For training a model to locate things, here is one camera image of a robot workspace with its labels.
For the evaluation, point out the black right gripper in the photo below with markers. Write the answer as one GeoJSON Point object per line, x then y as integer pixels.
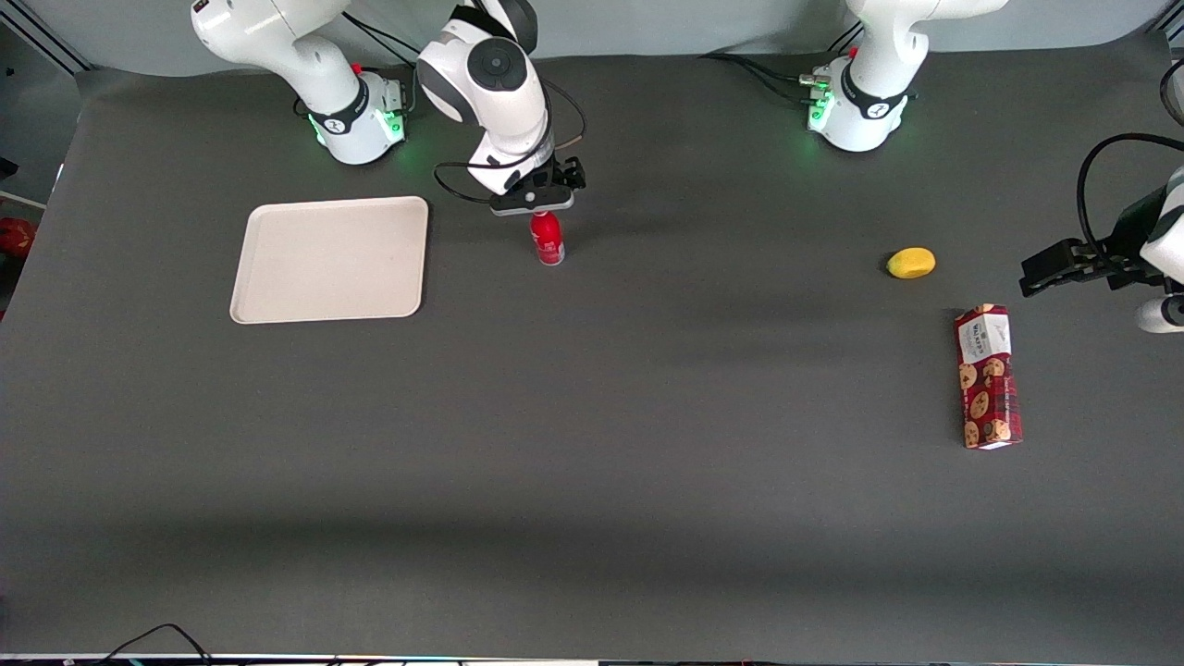
{"type": "Point", "coordinates": [561, 175]}

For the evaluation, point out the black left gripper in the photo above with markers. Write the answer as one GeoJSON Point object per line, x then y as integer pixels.
{"type": "Point", "coordinates": [1125, 242]}

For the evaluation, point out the red coke bottle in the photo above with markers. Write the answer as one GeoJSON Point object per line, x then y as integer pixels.
{"type": "Point", "coordinates": [549, 242]}

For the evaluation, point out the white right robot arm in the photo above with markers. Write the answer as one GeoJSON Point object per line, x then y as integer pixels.
{"type": "Point", "coordinates": [495, 92]}

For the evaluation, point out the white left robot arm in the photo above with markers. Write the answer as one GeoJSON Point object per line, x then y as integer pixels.
{"type": "Point", "coordinates": [874, 111]}

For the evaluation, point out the beige plastic tray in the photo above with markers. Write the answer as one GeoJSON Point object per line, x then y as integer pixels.
{"type": "Point", "coordinates": [328, 264]}

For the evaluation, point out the red cookie box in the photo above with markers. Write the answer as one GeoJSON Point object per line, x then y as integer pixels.
{"type": "Point", "coordinates": [990, 388]}

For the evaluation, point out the yellow lemon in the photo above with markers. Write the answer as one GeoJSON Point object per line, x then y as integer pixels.
{"type": "Point", "coordinates": [911, 263]}

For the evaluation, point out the red object beside table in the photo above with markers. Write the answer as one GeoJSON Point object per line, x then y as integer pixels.
{"type": "Point", "coordinates": [14, 239]}

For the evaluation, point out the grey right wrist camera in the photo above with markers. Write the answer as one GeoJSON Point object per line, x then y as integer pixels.
{"type": "Point", "coordinates": [532, 202]}

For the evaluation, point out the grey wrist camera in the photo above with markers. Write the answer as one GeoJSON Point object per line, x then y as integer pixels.
{"type": "Point", "coordinates": [532, 202]}
{"type": "Point", "coordinates": [1156, 316]}

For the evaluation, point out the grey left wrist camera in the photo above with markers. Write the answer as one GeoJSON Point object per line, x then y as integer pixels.
{"type": "Point", "coordinates": [1156, 316]}

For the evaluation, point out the dark frame strut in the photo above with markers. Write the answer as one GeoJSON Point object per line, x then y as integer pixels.
{"type": "Point", "coordinates": [55, 39]}
{"type": "Point", "coordinates": [1167, 30]}

